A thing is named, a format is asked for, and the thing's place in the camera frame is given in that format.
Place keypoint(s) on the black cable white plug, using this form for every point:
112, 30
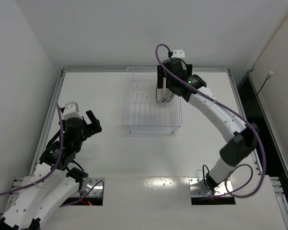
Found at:
268, 76

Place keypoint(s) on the white wire dish rack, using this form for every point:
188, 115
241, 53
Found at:
142, 114

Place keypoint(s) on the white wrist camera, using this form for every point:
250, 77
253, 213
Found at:
178, 53
71, 110

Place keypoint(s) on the green rim lettered plate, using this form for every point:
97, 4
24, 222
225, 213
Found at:
164, 94

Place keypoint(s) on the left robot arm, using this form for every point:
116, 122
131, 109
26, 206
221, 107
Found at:
52, 182

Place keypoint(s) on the metal base plate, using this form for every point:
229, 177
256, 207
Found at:
93, 187
199, 190

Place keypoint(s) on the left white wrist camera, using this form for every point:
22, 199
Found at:
71, 110

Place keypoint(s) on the aluminium frame rail back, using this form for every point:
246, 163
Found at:
139, 69

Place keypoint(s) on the white plate floral emblem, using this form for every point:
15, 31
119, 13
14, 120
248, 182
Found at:
170, 97

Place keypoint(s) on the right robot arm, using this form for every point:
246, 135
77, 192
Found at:
240, 140

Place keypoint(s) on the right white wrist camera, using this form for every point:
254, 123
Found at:
178, 53

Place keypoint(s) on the aluminium frame rail right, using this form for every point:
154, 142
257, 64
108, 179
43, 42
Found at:
254, 154

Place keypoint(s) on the sunburst pattern plate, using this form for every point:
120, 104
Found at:
158, 94

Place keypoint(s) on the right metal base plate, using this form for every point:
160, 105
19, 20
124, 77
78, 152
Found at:
199, 190

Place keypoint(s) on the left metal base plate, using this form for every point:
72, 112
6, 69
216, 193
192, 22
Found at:
93, 187

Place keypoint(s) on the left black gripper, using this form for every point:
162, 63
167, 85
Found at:
87, 126

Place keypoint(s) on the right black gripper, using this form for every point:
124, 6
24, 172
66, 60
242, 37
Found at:
163, 77

